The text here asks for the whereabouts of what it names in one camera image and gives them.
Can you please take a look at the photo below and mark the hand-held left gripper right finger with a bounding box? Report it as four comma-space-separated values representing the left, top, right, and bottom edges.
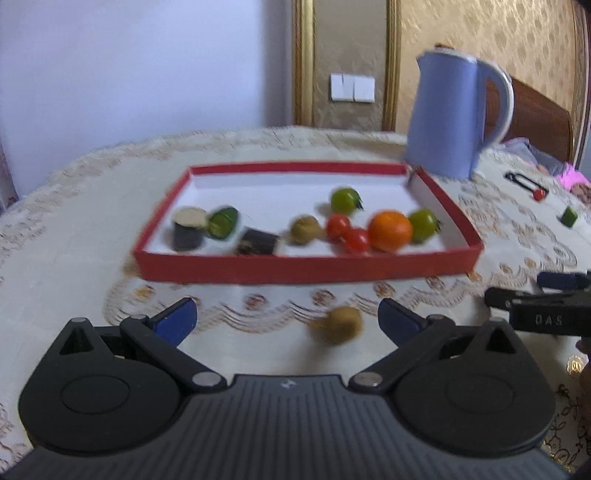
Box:
348, 298, 520, 396

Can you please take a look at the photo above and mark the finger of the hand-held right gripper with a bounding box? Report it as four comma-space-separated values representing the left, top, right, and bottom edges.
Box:
485, 287, 525, 311
537, 271, 591, 292

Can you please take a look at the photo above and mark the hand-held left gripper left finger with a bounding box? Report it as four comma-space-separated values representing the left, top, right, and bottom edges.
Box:
59, 298, 227, 396

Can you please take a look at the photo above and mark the brown longan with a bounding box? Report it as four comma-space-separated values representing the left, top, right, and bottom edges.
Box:
310, 305, 363, 346
288, 215, 325, 246

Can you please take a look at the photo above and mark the red cherry tomato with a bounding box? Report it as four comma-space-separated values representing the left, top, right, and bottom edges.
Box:
325, 213, 352, 241
342, 228, 371, 254

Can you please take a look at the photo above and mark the dark eggplant piece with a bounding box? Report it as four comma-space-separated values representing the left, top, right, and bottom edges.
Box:
172, 208, 209, 252
235, 227, 281, 256

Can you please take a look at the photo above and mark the green tomato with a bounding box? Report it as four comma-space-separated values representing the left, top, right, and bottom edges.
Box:
330, 186, 362, 215
409, 209, 440, 244

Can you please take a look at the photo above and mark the red shallow cardboard box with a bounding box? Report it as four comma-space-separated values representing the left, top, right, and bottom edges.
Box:
134, 161, 485, 285

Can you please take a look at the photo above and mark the orange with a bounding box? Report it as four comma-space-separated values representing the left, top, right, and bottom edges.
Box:
368, 210, 414, 253

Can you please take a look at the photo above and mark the pink plastic item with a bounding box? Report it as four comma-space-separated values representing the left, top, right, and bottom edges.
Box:
556, 165, 591, 195

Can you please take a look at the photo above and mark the black tool with red knob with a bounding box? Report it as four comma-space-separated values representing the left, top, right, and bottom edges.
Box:
505, 172, 547, 202

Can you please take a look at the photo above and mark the green cucumber piece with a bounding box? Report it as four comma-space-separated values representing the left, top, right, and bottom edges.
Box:
208, 206, 241, 241

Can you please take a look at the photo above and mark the clear plastic bag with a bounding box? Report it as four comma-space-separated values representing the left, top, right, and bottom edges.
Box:
503, 137, 565, 176

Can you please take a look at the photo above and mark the blue electric kettle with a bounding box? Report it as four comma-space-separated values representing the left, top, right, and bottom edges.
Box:
405, 44, 515, 181

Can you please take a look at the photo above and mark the pink patterned curtain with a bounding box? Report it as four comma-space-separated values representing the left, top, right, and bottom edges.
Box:
0, 134, 21, 215

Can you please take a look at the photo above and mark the white wall switch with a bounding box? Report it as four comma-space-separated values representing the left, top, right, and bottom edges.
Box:
330, 74, 376, 103

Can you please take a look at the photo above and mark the gold wall frame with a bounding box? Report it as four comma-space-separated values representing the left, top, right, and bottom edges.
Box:
291, 0, 402, 133

